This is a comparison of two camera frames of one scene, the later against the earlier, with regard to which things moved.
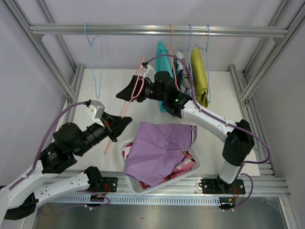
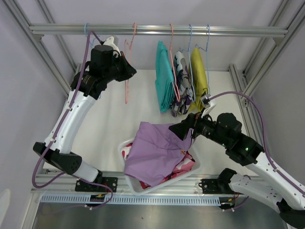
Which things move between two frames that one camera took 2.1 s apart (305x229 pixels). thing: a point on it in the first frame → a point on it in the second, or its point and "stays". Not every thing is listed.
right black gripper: x=126 y=93 → x=194 y=120
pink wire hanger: x=127 y=103 → x=127 y=86
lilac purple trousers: x=156 y=150 stays
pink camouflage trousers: x=186 y=164 stays
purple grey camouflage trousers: x=181 y=69 stays
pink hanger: x=171 y=26 stays
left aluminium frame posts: x=72 y=94 stays
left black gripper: x=115 y=126 → x=128 y=70
